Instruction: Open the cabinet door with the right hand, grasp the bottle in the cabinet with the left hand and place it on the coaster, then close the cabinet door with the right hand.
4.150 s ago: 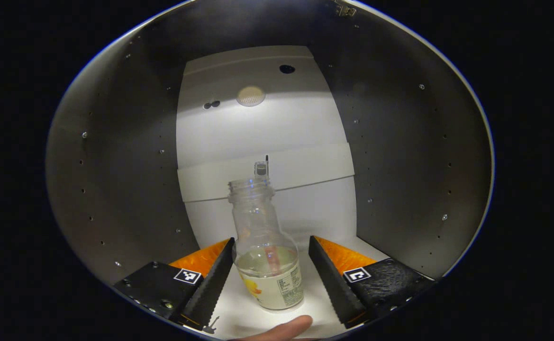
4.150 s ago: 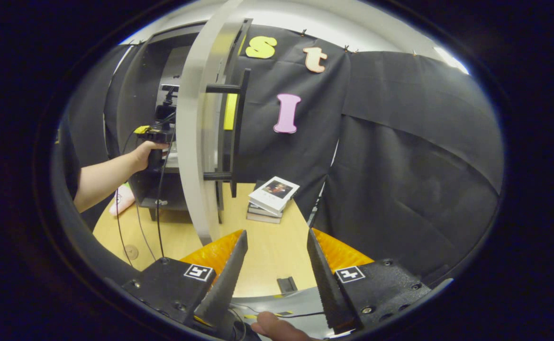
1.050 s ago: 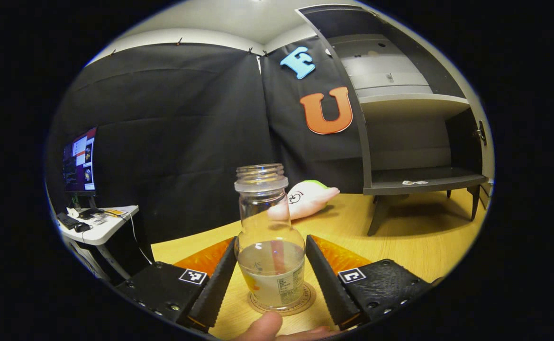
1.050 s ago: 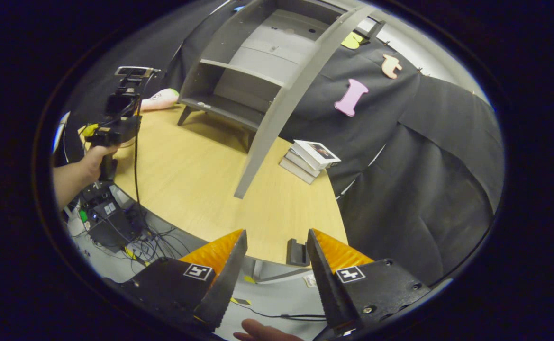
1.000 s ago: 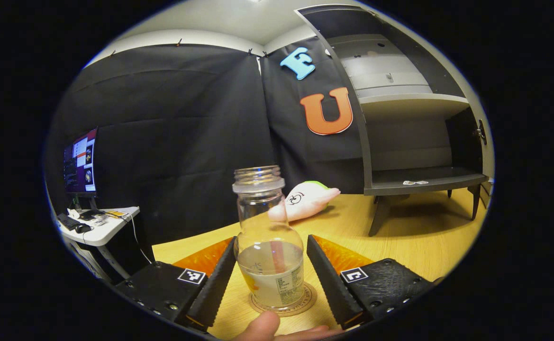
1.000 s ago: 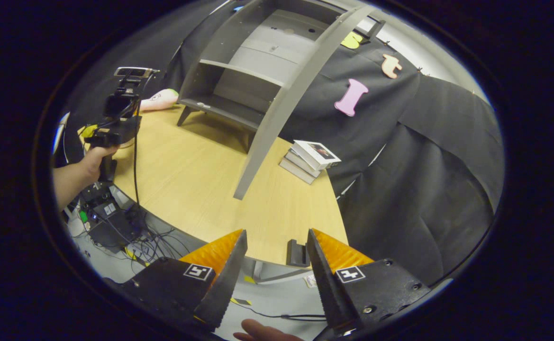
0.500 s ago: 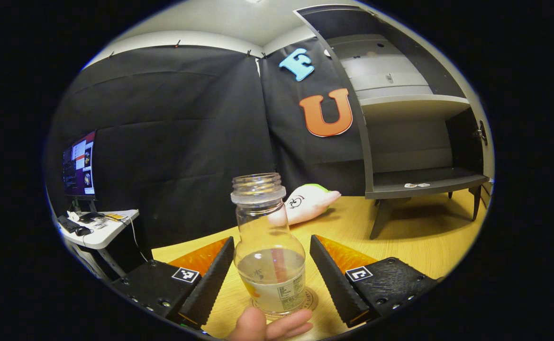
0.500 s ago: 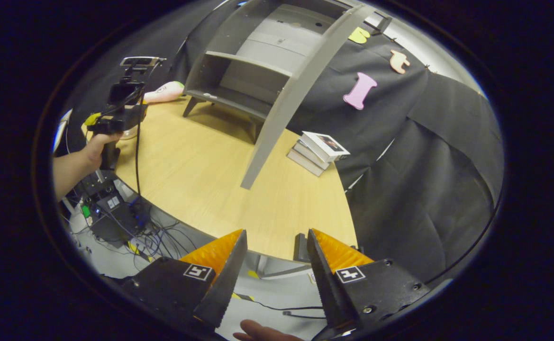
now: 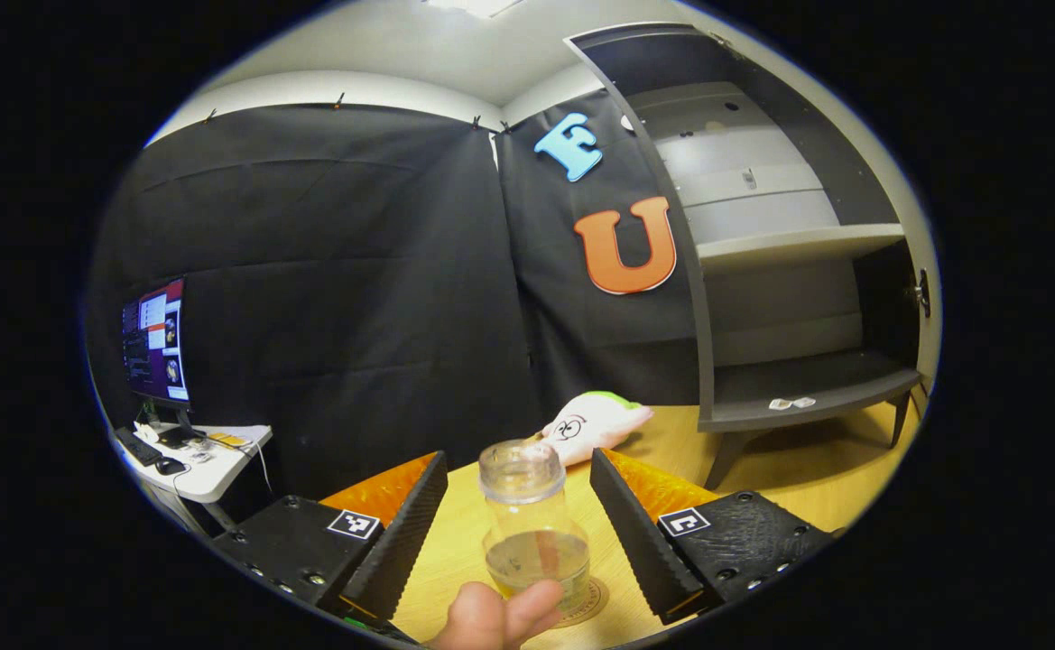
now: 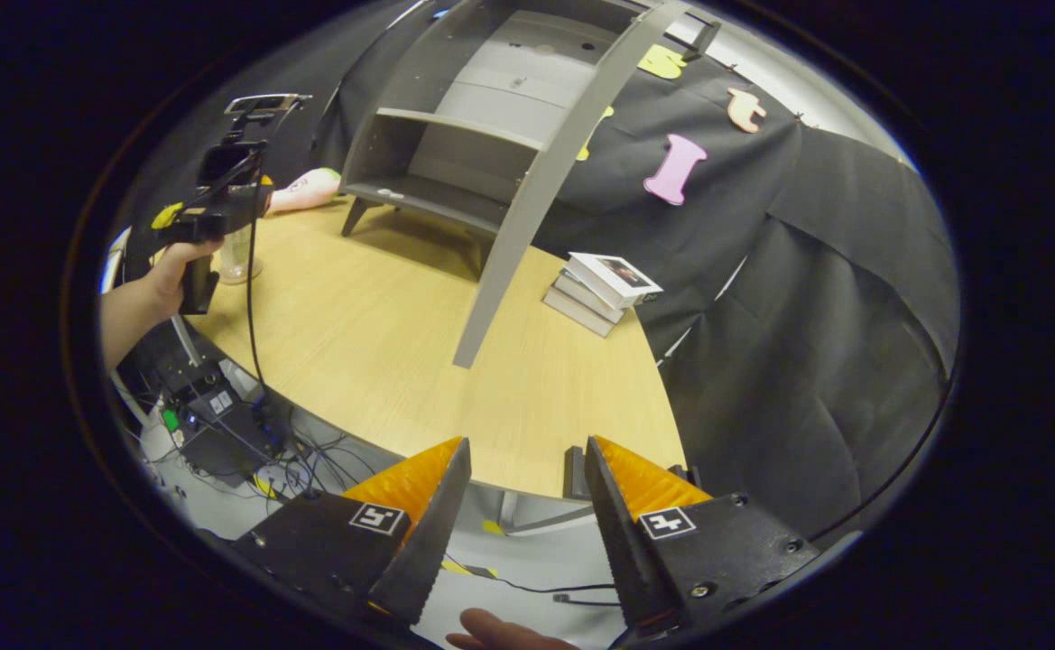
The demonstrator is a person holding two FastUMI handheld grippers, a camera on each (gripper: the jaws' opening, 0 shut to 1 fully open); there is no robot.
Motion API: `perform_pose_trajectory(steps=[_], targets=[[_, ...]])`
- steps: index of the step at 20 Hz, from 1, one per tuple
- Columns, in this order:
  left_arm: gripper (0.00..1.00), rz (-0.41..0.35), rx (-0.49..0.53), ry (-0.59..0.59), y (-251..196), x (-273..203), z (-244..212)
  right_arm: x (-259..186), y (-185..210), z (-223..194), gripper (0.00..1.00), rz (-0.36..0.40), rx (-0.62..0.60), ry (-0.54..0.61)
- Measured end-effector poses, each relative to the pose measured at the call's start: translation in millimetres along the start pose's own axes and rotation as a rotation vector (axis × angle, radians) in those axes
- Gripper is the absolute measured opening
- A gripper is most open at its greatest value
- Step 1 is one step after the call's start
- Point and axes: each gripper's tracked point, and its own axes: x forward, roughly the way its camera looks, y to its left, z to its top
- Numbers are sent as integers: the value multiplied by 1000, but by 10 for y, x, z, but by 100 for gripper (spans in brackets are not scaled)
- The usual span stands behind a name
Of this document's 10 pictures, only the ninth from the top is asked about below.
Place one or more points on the black backdrop cloth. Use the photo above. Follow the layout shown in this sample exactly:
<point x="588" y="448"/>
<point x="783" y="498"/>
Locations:
<point x="356" y="298"/>

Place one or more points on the ceiling light panel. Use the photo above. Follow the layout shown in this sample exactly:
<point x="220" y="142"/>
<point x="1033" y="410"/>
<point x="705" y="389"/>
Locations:
<point x="477" y="5"/>

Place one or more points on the computer monitor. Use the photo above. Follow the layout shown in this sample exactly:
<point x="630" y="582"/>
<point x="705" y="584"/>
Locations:
<point x="157" y="343"/>

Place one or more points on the round wooden coaster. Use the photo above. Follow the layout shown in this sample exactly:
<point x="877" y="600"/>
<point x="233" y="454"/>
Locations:
<point x="595" y="605"/>

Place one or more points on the clear glass bottle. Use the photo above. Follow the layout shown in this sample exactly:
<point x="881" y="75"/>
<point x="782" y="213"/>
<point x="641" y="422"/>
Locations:
<point x="527" y="506"/>

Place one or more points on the black computer mouse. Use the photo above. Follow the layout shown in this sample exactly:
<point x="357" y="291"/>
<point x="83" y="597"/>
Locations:
<point x="171" y="466"/>

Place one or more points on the pink and green plush toy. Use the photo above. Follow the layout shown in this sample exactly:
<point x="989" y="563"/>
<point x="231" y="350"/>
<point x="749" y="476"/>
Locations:
<point x="595" y="424"/>

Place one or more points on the black keyboard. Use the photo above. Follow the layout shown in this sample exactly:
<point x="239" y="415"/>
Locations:
<point x="137" y="447"/>

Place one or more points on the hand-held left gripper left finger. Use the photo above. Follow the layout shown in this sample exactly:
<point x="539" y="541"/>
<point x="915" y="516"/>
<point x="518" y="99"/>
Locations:
<point x="410" y="537"/>

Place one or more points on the white desk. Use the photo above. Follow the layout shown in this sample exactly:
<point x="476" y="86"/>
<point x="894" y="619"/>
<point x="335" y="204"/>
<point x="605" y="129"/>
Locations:
<point x="220" y="474"/>

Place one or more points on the grey cabinet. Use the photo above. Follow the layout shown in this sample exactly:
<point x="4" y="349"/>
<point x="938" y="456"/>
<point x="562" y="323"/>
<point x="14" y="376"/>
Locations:
<point x="789" y="388"/>

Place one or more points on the metal door hinge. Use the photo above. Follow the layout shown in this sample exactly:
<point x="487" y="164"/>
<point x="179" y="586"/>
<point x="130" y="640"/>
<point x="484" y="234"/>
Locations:
<point x="920" y="293"/>

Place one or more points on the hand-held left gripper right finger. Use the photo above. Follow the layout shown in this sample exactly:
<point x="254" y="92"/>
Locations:
<point x="631" y="542"/>

